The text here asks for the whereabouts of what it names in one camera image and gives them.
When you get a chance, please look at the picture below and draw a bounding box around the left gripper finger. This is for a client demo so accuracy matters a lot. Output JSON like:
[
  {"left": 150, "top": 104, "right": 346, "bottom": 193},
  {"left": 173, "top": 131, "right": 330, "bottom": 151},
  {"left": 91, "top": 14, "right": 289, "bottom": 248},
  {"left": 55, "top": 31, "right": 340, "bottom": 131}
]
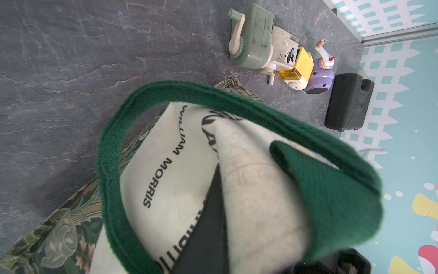
[{"left": 171, "top": 165, "right": 229, "bottom": 274}]

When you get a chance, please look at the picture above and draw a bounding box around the cream canvas tote bag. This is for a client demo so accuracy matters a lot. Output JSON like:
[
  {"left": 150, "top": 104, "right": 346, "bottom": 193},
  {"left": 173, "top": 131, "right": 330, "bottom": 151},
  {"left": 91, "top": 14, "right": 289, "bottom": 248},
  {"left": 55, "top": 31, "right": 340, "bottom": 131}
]
[{"left": 0, "top": 75, "right": 384, "bottom": 274}]

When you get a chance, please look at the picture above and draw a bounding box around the yellow pencil sharpener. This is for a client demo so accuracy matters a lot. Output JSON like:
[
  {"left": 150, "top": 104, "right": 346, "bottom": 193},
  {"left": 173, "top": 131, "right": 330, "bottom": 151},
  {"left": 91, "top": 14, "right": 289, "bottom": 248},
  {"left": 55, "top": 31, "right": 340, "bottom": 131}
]
[{"left": 277, "top": 47, "right": 314, "bottom": 90}]

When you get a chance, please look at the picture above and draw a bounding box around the purple pencil sharpener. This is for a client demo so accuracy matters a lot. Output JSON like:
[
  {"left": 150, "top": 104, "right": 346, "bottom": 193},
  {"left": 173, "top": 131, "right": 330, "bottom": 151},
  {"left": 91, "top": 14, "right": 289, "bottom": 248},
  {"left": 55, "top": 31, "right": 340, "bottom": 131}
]
[{"left": 303, "top": 39, "right": 335, "bottom": 94}]

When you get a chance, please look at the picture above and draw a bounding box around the green pencil sharpener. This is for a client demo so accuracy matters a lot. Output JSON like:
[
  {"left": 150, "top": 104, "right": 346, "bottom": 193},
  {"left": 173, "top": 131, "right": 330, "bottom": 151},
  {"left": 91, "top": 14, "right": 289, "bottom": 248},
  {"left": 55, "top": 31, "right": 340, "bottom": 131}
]
[{"left": 228, "top": 3, "right": 274, "bottom": 69}]

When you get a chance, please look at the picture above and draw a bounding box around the beige pencil sharpener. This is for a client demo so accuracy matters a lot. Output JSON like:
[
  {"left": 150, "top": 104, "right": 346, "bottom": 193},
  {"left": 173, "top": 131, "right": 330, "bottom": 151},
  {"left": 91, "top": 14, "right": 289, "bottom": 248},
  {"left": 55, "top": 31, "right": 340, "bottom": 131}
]
[{"left": 260, "top": 26, "right": 299, "bottom": 86}]

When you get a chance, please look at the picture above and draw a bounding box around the black plastic tool case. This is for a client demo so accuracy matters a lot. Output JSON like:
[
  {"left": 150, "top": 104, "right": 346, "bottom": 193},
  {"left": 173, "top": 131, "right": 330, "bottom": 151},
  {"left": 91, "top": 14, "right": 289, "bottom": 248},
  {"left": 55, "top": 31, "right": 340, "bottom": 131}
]
[{"left": 325, "top": 73, "right": 375, "bottom": 132}]

